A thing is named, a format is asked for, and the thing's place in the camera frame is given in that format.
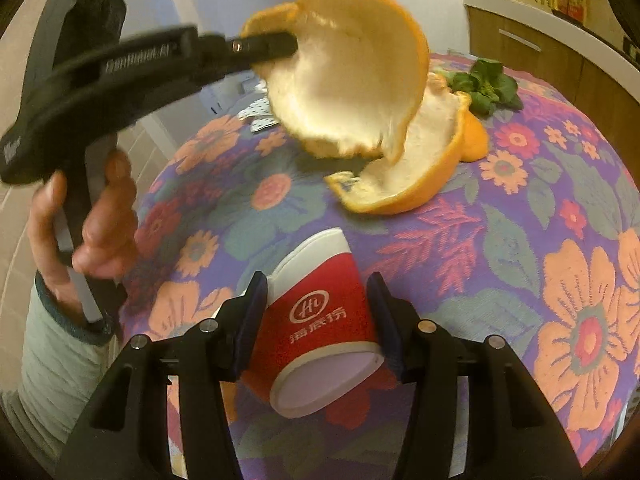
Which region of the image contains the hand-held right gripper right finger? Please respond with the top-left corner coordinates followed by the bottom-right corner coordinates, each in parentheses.
top-left (366, 271), bottom-right (583, 480)

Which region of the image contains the white dotted napkin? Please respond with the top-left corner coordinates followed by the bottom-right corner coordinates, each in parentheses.
top-left (235, 97), bottom-right (281, 133)

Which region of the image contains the red paper cup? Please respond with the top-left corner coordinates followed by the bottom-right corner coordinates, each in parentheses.
top-left (248, 227), bottom-right (386, 418)

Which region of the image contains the orange peel piece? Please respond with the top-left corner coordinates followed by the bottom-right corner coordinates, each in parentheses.
top-left (241, 0), bottom-right (431, 161)
top-left (324, 72), bottom-right (490, 215)

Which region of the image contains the wooden kitchen cabinet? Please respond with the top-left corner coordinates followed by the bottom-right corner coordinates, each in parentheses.
top-left (465, 5), bottom-right (640, 128)

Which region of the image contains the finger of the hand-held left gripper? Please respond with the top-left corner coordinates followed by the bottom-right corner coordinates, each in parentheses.
top-left (232, 30), bottom-right (299, 68)

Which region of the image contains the metal drawer handle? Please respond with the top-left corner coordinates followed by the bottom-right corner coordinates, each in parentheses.
top-left (498, 28), bottom-right (542, 52)

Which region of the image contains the person's left forearm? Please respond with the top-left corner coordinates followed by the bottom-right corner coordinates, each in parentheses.
top-left (0, 272), bottom-right (118, 463)

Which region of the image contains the person's left hand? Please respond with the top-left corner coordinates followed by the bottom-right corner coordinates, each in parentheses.
top-left (27, 149), bottom-right (140, 311)

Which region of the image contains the leafy green vegetable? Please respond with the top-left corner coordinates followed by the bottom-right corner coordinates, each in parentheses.
top-left (445, 58), bottom-right (523, 116)

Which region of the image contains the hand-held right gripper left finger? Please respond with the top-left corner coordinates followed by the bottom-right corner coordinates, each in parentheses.
top-left (55, 270), bottom-right (271, 480)

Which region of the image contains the floral tablecloth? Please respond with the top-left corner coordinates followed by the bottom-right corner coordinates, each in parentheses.
top-left (117, 50), bottom-right (640, 480)

